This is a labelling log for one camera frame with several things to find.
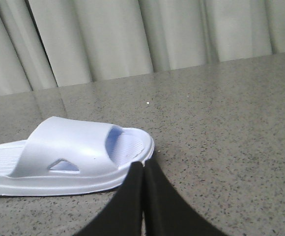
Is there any light blue slipper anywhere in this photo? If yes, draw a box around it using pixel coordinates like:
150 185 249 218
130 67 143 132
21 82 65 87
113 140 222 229
0 117 154 196

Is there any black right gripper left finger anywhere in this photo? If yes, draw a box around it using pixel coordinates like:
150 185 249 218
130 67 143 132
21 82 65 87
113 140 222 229
75 162 143 236

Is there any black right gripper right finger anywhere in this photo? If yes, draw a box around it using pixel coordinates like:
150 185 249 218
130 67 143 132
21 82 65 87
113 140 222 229
144 159 225 236

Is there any grey-white curtain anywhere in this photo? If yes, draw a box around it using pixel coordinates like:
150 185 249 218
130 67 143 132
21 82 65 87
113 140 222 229
0 0 285 96

